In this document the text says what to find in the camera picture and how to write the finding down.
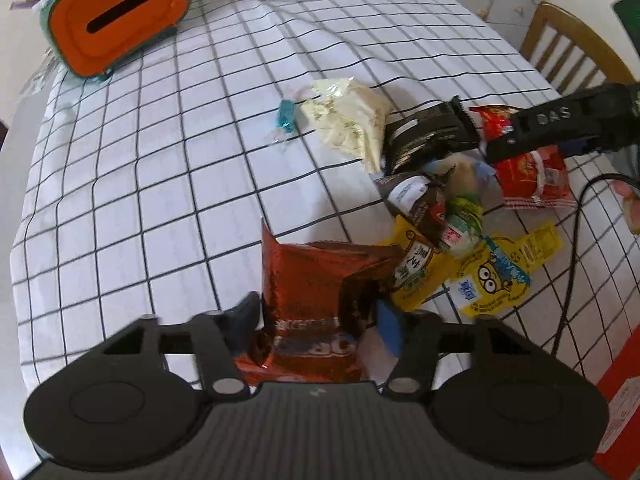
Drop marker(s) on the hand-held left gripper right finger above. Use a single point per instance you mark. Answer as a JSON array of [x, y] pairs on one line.
[[390, 330]]

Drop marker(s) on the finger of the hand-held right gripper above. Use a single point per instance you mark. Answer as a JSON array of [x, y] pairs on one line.
[[505, 147]]

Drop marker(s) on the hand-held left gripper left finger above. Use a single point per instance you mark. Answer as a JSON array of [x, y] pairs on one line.
[[245, 317]]

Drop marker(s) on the light blue cake packet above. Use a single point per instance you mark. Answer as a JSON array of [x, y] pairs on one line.
[[465, 175]]

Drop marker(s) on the brown red foil snack packet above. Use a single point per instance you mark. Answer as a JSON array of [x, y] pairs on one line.
[[310, 285]]

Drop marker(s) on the black snack packet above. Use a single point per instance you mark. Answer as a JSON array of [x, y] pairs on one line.
[[425, 132]]

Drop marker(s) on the green snack packet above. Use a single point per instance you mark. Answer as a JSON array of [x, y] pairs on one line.
[[462, 225]]

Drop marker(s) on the yellow cartoon snack packet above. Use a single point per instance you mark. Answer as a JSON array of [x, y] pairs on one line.
[[495, 280]]

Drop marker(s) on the person's right hand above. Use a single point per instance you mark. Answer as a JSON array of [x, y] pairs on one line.
[[629, 202]]

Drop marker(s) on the plain yellow snack packet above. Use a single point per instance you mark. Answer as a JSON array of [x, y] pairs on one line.
[[415, 270]]

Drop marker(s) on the dark green panel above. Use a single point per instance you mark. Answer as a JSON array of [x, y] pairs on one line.
[[629, 20]]

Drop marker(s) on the brown packet with white label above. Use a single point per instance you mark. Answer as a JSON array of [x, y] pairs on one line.
[[425, 210]]

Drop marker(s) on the wooden chair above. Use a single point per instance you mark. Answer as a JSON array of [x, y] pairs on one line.
[[555, 20]]

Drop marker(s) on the cream snack packet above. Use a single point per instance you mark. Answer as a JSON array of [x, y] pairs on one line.
[[350, 115]]

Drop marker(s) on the checkered white tablecloth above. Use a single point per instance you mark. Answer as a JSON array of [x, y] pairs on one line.
[[200, 160]]

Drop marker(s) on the blue wrapped candy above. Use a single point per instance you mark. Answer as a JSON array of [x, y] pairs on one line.
[[286, 112]]

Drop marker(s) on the orange and green tissue box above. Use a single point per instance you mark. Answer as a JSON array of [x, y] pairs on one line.
[[115, 25]]

